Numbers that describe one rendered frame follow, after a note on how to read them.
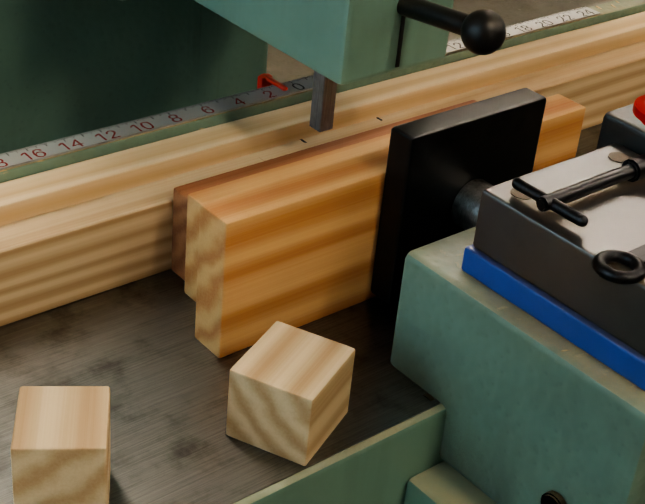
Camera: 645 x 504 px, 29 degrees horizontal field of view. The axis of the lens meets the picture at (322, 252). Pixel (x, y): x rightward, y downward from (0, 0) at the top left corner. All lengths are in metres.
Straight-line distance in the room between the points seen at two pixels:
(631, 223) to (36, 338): 0.26
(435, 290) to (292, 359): 0.07
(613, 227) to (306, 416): 0.14
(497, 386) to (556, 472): 0.04
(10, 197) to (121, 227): 0.05
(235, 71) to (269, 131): 0.21
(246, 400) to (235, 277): 0.06
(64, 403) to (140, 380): 0.08
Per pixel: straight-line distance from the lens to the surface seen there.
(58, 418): 0.47
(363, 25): 0.58
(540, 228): 0.50
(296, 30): 0.60
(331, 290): 0.59
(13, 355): 0.57
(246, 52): 0.85
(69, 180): 0.60
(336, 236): 0.57
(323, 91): 0.64
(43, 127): 0.79
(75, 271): 0.59
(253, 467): 0.51
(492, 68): 0.76
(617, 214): 0.51
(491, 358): 0.52
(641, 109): 0.55
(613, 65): 0.82
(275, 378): 0.50
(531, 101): 0.61
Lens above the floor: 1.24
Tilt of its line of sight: 32 degrees down
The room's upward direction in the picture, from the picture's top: 6 degrees clockwise
